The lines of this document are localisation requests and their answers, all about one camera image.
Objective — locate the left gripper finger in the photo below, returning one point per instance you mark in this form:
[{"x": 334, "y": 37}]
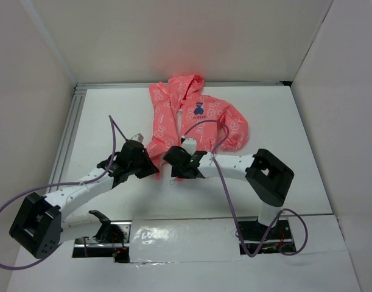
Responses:
[
  {"x": 147, "y": 163},
  {"x": 142, "y": 173}
]

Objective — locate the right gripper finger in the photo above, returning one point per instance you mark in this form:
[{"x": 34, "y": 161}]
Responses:
[
  {"x": 163, "y": 169},
  {"x": 175, "y": 173}
]

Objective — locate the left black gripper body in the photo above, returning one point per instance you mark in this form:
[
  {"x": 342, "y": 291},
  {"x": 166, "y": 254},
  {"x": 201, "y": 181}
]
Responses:
[{"x": 140, "y": 165}]

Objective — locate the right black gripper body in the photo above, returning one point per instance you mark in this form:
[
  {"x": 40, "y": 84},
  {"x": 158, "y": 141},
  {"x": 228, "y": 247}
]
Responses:
[{"x": 173, "y": 159}]

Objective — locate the pink hooded kids jacket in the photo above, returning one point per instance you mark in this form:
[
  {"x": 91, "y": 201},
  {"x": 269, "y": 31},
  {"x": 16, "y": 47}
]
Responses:
[{"x": 181, "y": 109}]

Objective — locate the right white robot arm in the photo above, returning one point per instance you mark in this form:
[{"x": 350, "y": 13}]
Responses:
[{"x": 268, "y": 176}]

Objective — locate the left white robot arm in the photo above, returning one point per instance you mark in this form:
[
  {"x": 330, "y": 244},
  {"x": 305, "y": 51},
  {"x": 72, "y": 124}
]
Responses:
[{"x": 41, "y": 222}]

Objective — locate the white taped base cover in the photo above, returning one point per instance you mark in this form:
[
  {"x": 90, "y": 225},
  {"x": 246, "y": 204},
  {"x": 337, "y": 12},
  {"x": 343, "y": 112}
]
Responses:
[{"x": 177, "y": 241}]

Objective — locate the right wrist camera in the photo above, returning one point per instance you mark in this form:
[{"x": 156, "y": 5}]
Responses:
[{"x": 189, "y": 144}]

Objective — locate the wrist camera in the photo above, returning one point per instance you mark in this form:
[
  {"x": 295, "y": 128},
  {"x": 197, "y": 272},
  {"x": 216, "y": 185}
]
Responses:
[
  {"x": 189, "y": 144},
  {"x": 137, "y": 137}
]

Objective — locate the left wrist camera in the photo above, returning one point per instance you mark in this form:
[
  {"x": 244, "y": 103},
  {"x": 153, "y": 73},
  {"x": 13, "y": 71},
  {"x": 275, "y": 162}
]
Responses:
[{"x": 137, "y": 137}]

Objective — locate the aluminium frame rail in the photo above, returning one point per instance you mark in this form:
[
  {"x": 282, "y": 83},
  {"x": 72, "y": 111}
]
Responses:
[{"x": 268, "y": 107}]

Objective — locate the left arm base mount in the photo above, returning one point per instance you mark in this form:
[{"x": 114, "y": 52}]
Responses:
[{"x": 112, "y": 240}]

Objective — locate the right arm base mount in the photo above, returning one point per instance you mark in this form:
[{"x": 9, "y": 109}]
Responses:
[{"x": 279, "y": 237}]

